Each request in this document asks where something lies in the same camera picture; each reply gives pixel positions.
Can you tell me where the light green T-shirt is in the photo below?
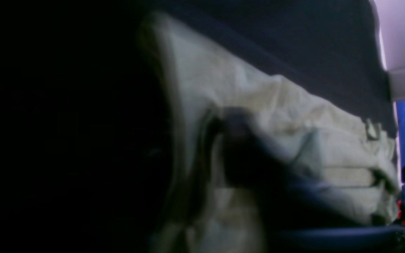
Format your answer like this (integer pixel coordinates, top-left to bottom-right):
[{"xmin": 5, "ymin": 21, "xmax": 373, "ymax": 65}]
[{"xmin": 139, "ymin": 12, "xmax": 400, "ymax": 253}]

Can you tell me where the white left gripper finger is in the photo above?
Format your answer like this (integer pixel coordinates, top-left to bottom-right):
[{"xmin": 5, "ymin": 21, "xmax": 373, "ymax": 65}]
[{"xmin": 222, "ymin": 107, "xmax": 405, "ymax": 253}]

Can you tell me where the white bin right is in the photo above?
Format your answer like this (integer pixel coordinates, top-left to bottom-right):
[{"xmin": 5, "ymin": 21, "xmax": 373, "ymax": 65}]
[{"xmin": 370, "ymin": 0, "xmax": 405, "ymax": 101}]

